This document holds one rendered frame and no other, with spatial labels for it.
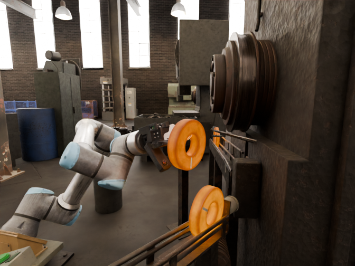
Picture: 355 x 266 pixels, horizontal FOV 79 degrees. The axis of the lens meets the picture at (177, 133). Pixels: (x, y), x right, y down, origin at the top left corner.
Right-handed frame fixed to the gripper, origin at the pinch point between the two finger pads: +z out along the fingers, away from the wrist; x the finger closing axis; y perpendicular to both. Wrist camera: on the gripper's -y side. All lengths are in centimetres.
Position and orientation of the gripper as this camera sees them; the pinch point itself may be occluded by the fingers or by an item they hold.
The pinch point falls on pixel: (187, 138)
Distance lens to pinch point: 66.7
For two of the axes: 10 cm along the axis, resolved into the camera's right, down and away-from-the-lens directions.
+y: -2.2, -9.8, 0.2
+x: 6.3, -1.3, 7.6
